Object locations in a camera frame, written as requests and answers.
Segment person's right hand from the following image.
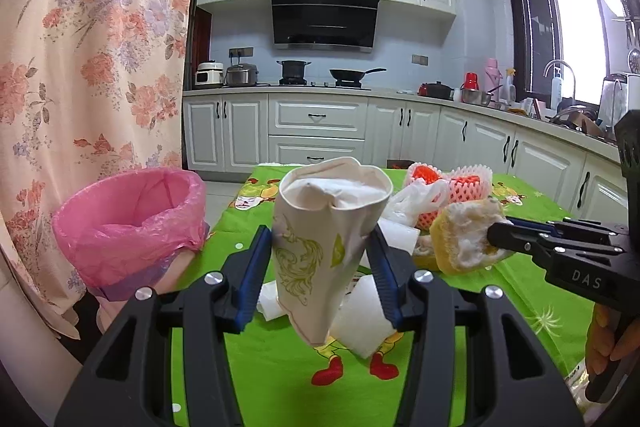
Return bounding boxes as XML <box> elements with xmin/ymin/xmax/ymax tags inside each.
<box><xmin>586</xmin><ymin>307</ymin><xmax>633</xmax><ymax>375</ymax></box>

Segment white spray bottle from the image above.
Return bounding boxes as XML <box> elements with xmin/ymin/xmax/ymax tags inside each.
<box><xmin>501</xmin><ymin>68</ymin><xmax>517</xmax><ymax>104</ymax></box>

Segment steel bowl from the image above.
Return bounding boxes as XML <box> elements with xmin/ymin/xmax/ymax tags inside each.
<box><xmin>460</xmin><ymin>88</ymin><xmax>493</xmax><ymax>106</ymax></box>

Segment hanging kitchen utensils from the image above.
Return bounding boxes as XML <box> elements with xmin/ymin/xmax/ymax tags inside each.
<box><xmin>607</xmin><ymin>0</ymin><xmax>640</xmax><ymax>72</ymax></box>

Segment white plastic bag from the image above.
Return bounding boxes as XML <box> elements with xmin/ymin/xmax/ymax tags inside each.
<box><xmin>385</xmin><ymin>179</ymin><xmax>451</xmax><ymax>228</ymax></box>

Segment black frying pan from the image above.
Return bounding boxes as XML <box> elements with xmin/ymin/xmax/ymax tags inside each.
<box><xmin>328</xmin><ymin>67</ymin><xmax>387</xmax><ymax>88</ymax></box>

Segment silver pressure cooker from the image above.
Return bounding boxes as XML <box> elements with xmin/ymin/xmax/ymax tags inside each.
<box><xmin>225</xmin><ymin>63</ymin><xmax>259</xmax><ymax>88</ymax></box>

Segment floral curtain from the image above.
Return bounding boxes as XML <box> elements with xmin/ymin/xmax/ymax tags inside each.
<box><xmin>0</xmin><ymin>0</ymin><xmax>208</xmax><ymax>340</ymax></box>

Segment white base cabinets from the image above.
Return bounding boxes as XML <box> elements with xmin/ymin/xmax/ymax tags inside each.
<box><xmin>182</xmin><ymin>89</ymin><xmax>628</xmax><ymax>228</ymax></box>

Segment dark framed window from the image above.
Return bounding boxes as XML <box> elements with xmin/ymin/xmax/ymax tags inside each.
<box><xmin>504</xmin><ymin>0</ymin><xmax>617</xmax><ymax>108</ymax></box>

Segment pink thermos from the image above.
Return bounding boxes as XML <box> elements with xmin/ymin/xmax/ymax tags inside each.
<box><xmin>485</xmin><ymin>58</ymin><xmax>501</xmax><ymax>94</ymax></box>

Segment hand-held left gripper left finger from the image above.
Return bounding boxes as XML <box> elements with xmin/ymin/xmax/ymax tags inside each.
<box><xmin>54</xmin><ymin>224</ymin><xmax>273</xmax><ymax>427</ymax></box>

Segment chrome faucet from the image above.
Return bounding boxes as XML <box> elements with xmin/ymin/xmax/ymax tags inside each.
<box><xmin>544</xmin><ymin>60</ymin><xmax>576</xmax><ymax>100</ymax></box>

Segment dark wooden glass door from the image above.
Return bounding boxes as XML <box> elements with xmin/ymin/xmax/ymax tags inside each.
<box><xmin>187</xmin><ymin>4</ymin><xmax>213</xmax><ymax>90</ymax></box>

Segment fruit in foam nets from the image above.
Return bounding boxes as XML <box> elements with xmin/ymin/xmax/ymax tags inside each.
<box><xmin>404</xmin><ymin>162</ymin><xmax>449</xmax><ymax>229</ymax></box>

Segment small yellow pomelo peel piece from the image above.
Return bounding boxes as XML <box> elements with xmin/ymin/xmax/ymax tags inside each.
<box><xmin>412</xmin><ymin>234</ymin><xmax>443</xmax><ymax>270</ymax></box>

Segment large yellow pomelo peel piece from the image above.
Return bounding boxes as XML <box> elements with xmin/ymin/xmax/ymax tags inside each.
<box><xmin>430</xmin><ymin>198</ymin><xmax>512</xmax><ymax>276</ymax></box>

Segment red and black casserole pot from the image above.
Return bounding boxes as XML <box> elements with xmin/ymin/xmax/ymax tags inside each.
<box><xmin>418</xmin><ymin>81</ymin><xmax>455</xmax><ymax>100</ymax></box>

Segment black range hood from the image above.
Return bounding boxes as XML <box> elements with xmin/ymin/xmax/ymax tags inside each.
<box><xmin>270</xmin><ymin>0</ymin><xmax>382</xmax><ymax>54</ymax></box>

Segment green printed tablecloth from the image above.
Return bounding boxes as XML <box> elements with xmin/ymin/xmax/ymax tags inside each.
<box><xmin>170</xmin><ymin>162</ymin><xmax>631</xmax><ymax>427</ymax></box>

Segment white rice cooker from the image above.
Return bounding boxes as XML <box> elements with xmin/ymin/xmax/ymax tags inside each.
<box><xmin>194</xmin><ymin>61</ymin><xmax>224</xmax><ymax>88</ymax></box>

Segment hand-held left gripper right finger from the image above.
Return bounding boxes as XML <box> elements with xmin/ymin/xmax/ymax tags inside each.
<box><xmin>367</xmin><ymin>224</ymin><xmax>586</xmax><ymax>427</ymax></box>

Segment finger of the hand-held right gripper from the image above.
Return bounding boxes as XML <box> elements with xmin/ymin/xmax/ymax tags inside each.
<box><xmin>506</xmin><ymin>218</ymin><xmax>623</xmax><ymax>245</ymax></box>
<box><xmin>487</xmin><ymin>223</ymin><xmax>626</xmax><ymax>260</ymax></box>

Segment black stockpot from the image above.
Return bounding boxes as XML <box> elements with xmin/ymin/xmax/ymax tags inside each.
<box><xmin>276</xmin><ymin>60</ymin><xmax>312</xmax><ymax>86</ymax></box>

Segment gas stove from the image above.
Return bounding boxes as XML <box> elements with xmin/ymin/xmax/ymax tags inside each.
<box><xmin>277</xmin><ymin>79</ymin><xmax>373</xmax><ymax>90</ymax></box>

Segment white foam sheet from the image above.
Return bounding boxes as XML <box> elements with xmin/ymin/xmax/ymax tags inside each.
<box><xmin>372</xmin><ymin>219</ymin><xmax>422</xmax><ymax>256</ymax></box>
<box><xmin>330</xmin><ymin>276</ymin><xmax>401</xmax><ymax>358</ymax></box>
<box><xmin>257</xmin><ymin>279</ymin><xmax>293</xmax><ymax>322</ymax></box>

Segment trash bin with pink bag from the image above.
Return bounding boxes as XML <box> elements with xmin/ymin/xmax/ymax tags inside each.
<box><xmin>51</xmin><ymin>168</ymin><xmax>211</xmax><ymax>333</ymax></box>

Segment white and red foam fruit net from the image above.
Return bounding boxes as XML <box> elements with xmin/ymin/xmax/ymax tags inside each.
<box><xmin>445</xmin><ymin>163</ymin><xmax>494</xmax><ymax>208</ymax></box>

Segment white paper cup green print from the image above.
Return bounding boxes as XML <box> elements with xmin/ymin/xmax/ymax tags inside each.
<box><xmin>270</xmin><ymin>156</ymin><xmax>392</xmax><ymax>348</ymax></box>

